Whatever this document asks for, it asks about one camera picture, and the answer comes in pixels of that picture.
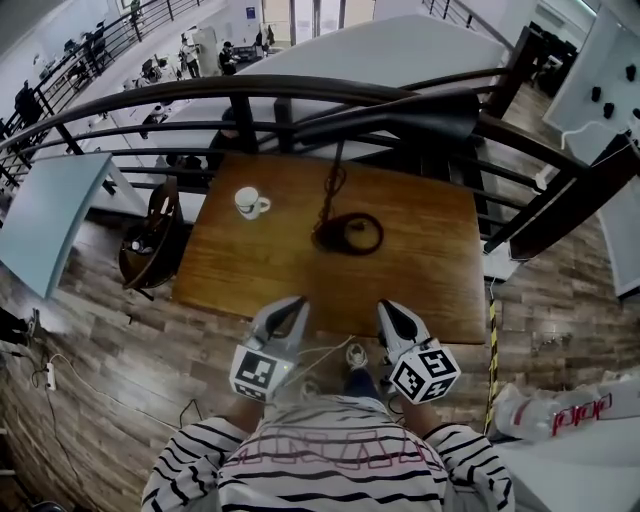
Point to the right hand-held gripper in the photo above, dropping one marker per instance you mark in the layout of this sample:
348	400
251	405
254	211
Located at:
425	375

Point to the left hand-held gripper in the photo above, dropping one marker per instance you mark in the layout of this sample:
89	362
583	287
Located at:
260	372

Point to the black desk lamp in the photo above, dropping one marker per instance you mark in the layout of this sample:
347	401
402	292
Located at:
440	115

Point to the person's right forearm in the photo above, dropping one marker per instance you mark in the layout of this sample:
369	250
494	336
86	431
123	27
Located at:
420	420

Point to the person's left forearm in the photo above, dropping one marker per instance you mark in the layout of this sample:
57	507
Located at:
246	415

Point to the person's white shoe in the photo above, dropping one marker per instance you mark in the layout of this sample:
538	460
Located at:
356	356
310	390

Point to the brown wooden table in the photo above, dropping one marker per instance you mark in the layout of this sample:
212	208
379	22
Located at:
425	280

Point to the yellow black striped tape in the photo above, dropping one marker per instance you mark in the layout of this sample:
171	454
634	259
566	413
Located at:
493	360

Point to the white mug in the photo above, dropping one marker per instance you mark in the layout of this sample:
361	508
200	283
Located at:
249	202

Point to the person's striped shirt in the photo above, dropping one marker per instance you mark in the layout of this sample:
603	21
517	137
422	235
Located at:
325	465

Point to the brown wooden chair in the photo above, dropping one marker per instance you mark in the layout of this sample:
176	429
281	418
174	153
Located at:
155	250

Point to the white plastic bag red print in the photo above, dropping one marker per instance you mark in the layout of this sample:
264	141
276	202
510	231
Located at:
540	412

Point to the white plug adapter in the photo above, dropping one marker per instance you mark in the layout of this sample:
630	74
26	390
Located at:
545	179

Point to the white panel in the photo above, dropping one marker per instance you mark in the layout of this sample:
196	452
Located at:
622	250

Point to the white long power strip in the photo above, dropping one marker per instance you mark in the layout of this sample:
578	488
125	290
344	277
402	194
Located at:
50	377

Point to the dark curved railing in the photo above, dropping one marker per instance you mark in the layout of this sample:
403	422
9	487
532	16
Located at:
175	90

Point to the light blue table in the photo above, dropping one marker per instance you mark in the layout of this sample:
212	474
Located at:
45	215

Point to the white cabinet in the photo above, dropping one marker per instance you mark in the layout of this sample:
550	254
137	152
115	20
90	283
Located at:
205	50

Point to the small black object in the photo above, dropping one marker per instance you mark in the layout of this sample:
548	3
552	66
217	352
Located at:
629	72
596	93
608	110

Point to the glass entrance door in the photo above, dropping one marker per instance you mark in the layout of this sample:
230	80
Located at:
320	20

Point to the black stair railing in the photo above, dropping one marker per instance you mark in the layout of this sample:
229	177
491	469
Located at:
465	15

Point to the white side table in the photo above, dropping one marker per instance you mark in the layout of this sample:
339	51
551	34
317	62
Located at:
590	65

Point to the black balcony railing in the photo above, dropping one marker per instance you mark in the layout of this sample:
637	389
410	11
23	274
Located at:
75	50

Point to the white flat base plate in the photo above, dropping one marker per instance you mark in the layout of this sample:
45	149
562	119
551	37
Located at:
502	260

